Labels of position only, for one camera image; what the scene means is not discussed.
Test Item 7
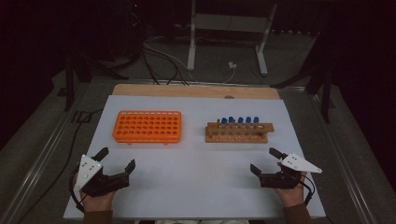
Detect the person's right hand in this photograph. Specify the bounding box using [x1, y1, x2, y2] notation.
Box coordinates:
[274, 172, 308, 208]

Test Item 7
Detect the person's left hand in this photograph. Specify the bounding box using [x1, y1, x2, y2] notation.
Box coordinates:
[78, 189, 118, 213]

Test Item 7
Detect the metal floor rail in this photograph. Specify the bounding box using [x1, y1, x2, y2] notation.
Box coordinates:
[0, 88, 92, 224]
[306, 90, 379, 224]

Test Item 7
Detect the white cable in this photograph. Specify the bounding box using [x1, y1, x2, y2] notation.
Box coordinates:
[143, 35, 201, 83]

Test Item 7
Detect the thin black floor cable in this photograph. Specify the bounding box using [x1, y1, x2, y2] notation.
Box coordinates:
[18, 108, 105, 224]

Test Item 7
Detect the wooden test tube rack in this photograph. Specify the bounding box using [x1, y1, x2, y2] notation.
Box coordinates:
[205, 121, 276, 144]

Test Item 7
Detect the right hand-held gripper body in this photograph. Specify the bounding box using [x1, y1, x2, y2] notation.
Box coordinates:
[260, 152, 323, 190]

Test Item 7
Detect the white table mat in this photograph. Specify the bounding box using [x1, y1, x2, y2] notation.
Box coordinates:
[63, 94, 327, 220]

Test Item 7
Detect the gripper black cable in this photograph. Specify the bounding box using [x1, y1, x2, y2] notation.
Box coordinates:
[299, 173, 317, 207]
[68, 167, 86, 213]

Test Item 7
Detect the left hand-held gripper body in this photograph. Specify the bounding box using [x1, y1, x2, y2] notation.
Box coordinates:
[74, 154, 130, 198]

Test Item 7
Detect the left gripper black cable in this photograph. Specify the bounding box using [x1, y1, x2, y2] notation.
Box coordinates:
[68, 167, 86, 213]

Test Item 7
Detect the black tripod stand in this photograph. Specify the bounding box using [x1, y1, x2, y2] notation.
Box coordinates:
[57, 52, 130, 112]
[270, 31, 335, 124]

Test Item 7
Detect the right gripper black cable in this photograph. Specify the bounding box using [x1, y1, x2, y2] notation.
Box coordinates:
[299, 173, 317, 207]

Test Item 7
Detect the grey metal stand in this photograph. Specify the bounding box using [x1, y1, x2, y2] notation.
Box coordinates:
[186, 0, 278, 77]

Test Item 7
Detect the orange plastic test tube rack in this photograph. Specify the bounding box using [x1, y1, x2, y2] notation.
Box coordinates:
[112, 110, 182, 145]

